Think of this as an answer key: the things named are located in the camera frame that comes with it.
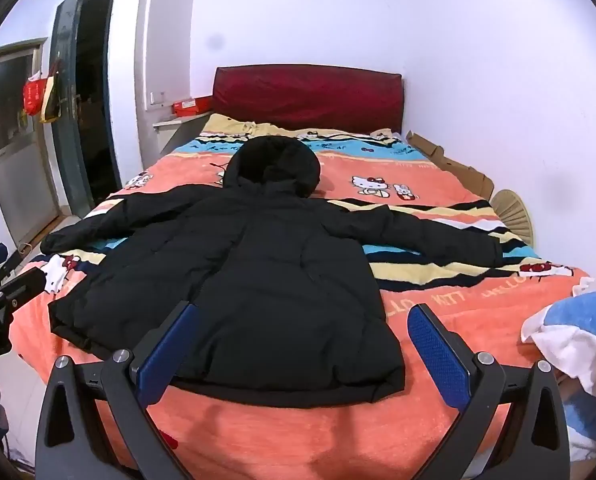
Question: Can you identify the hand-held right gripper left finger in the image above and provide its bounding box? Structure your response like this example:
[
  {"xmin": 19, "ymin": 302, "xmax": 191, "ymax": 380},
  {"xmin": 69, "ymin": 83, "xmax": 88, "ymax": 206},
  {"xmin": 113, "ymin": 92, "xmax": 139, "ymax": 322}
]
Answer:
[{"xmin": 34, "ymin": 301, "xmax": 202, "ymax": 480}]

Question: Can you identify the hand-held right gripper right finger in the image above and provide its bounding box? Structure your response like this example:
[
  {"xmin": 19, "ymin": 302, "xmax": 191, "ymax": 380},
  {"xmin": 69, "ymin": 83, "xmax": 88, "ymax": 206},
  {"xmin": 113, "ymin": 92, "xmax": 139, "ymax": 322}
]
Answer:
[{"xmin": 407, "ymin": 302, "xmax": 572, "ymax": 480}]

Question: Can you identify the black hooded puffer jacket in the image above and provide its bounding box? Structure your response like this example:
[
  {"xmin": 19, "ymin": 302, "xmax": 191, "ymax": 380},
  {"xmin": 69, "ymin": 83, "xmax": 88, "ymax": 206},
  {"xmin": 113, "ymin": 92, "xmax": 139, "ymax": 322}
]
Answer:
[{"xmin": 40, "ymin": 136, "xmax": 504, "ymax": 407}]

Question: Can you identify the cartoon printed striped blanket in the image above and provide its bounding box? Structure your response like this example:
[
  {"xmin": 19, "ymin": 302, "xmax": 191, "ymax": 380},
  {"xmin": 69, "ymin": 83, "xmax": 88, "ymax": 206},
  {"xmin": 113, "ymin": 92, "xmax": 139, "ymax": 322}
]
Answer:
[{"xmin": 9, "ymin": 112, "xmax": 591, "ymax": 480}]

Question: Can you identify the grey framed glass door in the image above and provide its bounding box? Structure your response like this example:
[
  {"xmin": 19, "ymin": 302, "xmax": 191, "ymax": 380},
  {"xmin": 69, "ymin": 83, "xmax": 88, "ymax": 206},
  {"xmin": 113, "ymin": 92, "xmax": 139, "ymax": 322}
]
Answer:
[{"xmin": 0, "ymin": 39, "xmax": 61, "ymax": 246}]

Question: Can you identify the white and blue cloth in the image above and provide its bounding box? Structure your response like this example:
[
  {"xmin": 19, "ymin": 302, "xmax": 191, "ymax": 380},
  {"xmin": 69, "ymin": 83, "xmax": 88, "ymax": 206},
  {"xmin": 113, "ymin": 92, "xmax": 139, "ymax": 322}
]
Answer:
[{"xmin": 522, "ymin": 275, "xmax": 596, "ymax": 461}]

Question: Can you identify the dark green door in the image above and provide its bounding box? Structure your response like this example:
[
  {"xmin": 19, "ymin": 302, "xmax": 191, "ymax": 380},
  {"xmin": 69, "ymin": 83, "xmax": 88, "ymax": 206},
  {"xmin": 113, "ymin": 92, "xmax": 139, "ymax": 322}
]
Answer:
[{"xmin": 48, "ymin": 0, "xmax": 124, "ymax": 213}]

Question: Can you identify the woven straw fan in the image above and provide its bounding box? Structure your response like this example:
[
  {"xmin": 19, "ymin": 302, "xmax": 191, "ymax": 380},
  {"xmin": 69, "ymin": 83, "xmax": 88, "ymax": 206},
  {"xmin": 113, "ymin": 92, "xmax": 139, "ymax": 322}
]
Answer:
[{"xmin": 490, "ymin": 189, "xmax": 535, "ymax": 243}]

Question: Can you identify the red plastic bag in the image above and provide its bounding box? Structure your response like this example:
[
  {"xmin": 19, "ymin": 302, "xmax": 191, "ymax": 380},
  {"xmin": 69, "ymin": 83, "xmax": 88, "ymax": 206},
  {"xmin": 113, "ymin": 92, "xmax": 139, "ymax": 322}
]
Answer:
[{"xmin": 23, "ymin": 72, "xmax": 49, "ymax": 118}]

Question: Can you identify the yellow and black bag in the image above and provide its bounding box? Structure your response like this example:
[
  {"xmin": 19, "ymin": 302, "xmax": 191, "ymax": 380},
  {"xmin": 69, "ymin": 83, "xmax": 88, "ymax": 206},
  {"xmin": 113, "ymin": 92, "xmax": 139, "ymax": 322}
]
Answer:
[{"xmin": 40, "ymin": 60, "xmax": 62, "ymax": 124}]

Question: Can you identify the brown cardboard piece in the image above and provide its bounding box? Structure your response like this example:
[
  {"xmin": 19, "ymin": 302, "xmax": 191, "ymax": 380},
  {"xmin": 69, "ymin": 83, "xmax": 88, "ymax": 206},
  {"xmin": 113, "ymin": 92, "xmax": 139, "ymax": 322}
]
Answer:
[{"xmin": 405, "ymin": 130, "xmax": 495, "ymax": 201}]

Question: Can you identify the grey nightstand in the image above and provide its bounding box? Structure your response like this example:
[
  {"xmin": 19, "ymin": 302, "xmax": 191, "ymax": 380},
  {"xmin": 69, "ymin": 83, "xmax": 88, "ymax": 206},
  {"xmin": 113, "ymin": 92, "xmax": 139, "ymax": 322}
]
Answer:
[{"xmin": 153, "ymin": 112, "xmax": 214, "ymax": 156}]

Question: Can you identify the red flat box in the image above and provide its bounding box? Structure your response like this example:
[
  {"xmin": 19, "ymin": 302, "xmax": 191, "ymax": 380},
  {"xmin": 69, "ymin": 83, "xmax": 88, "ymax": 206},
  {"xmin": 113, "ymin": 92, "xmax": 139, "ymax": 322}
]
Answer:
[{"xmin": 172, "ymin": 99, "xmax": 214, "ymax": 117}]

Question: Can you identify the dark red padded headboard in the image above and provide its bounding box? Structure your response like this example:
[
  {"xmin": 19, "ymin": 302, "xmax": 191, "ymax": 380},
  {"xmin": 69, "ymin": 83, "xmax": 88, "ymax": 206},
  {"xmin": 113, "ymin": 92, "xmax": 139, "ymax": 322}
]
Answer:
[{"xmin": 212, "ymin": 64, "xmax": 405, "ymax": 133}]

